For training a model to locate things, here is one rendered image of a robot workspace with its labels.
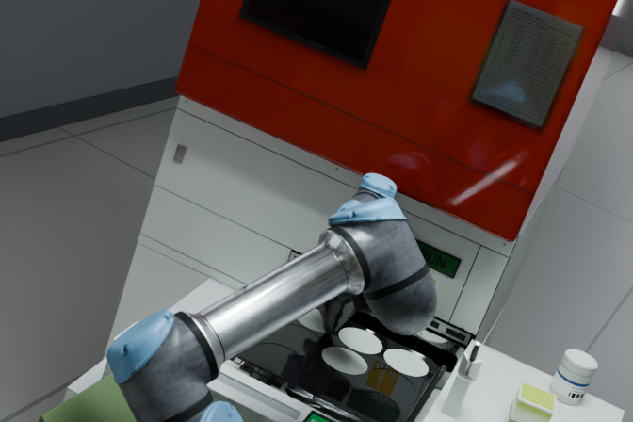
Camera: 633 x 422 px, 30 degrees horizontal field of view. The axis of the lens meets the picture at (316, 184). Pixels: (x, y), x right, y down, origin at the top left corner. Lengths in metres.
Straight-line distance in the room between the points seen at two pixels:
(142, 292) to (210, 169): 0.37
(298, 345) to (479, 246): 0.44
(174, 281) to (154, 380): 1.10
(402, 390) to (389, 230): 0.63
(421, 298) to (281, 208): 0.80
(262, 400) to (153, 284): 0.78
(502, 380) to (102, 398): 0.92
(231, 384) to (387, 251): 0.44
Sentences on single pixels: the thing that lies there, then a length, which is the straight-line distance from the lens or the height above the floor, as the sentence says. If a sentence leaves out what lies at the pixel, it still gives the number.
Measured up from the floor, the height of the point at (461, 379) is 1.05.
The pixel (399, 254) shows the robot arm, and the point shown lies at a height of 1.35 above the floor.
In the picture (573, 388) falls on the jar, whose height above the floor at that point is 1.01.
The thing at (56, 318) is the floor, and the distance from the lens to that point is 4.05.
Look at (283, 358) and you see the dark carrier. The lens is 2.40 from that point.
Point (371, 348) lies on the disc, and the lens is 2.55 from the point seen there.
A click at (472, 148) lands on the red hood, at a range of 2.42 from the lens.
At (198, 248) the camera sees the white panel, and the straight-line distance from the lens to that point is 2.76.
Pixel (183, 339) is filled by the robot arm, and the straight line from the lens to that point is 1.75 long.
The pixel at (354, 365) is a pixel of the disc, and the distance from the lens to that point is 2.46.
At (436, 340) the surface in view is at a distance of 2.62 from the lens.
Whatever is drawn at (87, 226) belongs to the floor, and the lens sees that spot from 4.68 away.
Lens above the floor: 2.09
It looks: 21 degrees down
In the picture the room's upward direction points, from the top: 19 degrees clockwise
